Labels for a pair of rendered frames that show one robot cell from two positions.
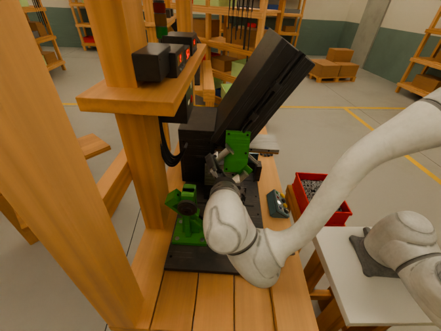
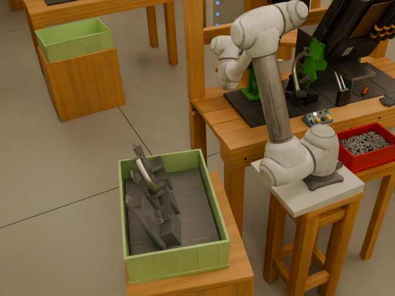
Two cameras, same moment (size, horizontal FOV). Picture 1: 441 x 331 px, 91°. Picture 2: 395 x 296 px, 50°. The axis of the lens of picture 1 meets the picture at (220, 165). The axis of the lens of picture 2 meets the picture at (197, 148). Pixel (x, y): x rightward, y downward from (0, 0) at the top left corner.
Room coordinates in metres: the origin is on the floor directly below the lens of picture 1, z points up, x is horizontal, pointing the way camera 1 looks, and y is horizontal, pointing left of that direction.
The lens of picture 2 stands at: (-0.53, -1.96, 2.25)
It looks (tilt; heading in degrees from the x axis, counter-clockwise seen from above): 37 degrees down; 71
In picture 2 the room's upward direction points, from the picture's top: 2 degrees counter-clockwise
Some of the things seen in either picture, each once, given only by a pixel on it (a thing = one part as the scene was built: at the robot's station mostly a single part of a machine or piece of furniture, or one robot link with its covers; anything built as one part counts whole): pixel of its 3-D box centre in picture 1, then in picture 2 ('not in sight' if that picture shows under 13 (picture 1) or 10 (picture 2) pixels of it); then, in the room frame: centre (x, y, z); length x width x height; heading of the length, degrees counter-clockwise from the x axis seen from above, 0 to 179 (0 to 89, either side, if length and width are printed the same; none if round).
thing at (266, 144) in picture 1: (241, 142); (342, 63); (1.05, -0.11, 1.11); 0.39 x 0.16 x 0.03; 89
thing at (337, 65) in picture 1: (332, 64); not in sight; (6.80, -3.07, 0.37); 1.20 x 0.80 x 0.74; 104
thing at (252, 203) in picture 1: (221, 180); (315, 91); (0.97, -0.01, 0.89); 1.10 x 0.42 x 0.02; 179
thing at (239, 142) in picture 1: (236, 148); (317, 57); (0.89, -0.07, 1.17); 0.13 x 0.12 x 0.20; 179
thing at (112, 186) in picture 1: (151, 125); (291, 20); (0.97, 0.36, 1.23); 1.30 x 0.05 x 0.09; 179
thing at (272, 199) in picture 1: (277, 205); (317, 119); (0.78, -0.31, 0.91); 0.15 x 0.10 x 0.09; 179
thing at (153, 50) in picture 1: (154, 62); not in sight; (0.68, 0.21, 1.59); 0.15 x 0.07 x 0.07; 179
